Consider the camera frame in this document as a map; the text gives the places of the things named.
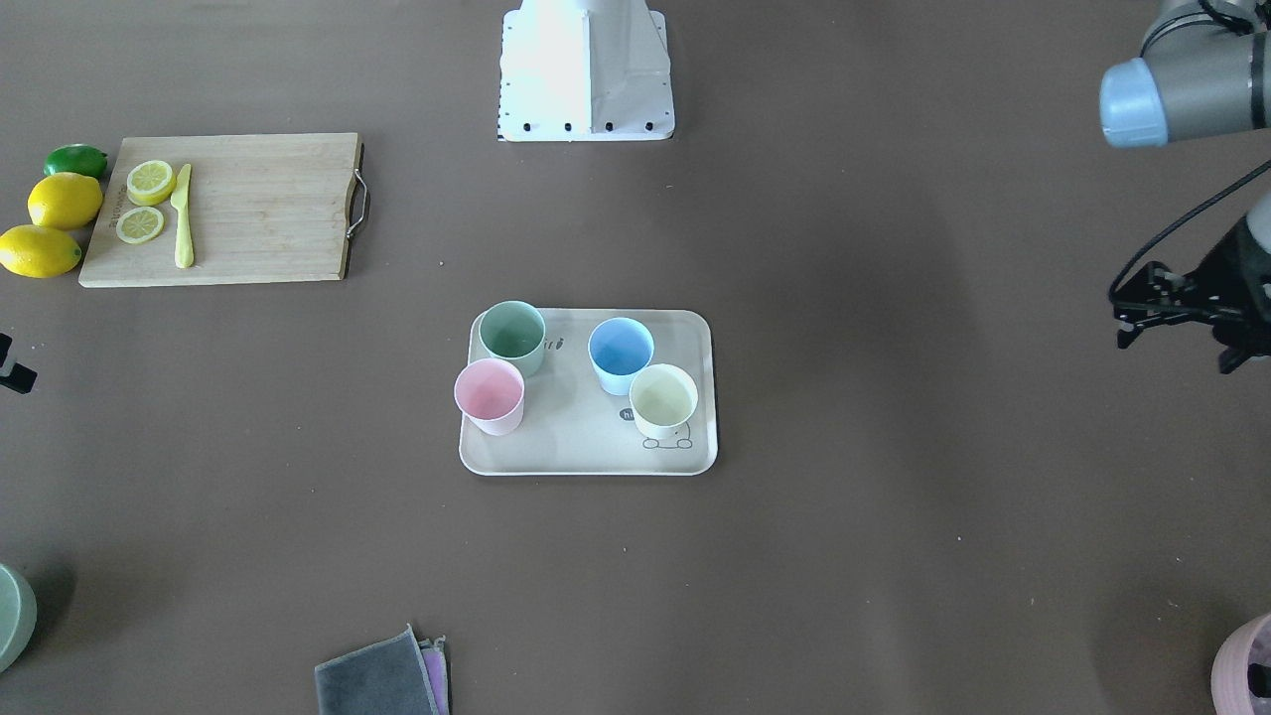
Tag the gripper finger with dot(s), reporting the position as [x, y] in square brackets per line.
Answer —
[14, 376]

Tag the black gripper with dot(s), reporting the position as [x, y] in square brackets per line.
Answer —
[1245, 270]

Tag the pink cup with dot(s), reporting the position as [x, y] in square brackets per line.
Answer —
[491, 394]

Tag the cream cup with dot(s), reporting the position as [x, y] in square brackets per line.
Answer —
[663, 397]

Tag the green cup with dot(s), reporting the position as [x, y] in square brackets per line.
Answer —
[514, 331]

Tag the blue cup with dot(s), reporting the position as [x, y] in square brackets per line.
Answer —
[618, 350]

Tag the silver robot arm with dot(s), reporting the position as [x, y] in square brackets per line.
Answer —
[1203, 70]

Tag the beige rabbit tray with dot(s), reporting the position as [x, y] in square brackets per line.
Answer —
[573, 428]

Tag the whole lemon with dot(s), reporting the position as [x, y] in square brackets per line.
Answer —
[39, 252]
[65, 201]

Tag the lemon half outer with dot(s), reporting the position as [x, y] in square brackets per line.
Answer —
[139, 225]

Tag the yellow plastic knife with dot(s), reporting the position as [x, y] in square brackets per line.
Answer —
[184, 249]

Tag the green lime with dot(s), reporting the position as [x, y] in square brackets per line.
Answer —
[79, 159]

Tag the green bowl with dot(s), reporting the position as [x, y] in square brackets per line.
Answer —
[19, 612]

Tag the lemon half near knife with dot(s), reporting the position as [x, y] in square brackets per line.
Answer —
[151, 183]

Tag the wooden cutting board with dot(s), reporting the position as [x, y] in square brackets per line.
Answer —
[263, 208]

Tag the pink bowl with ice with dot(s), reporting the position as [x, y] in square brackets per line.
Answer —
[1239, 674]

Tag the grey folded cloth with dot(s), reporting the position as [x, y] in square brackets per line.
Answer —
[401, 675]

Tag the white pillar base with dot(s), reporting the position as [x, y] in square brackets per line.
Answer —
[584, 71]

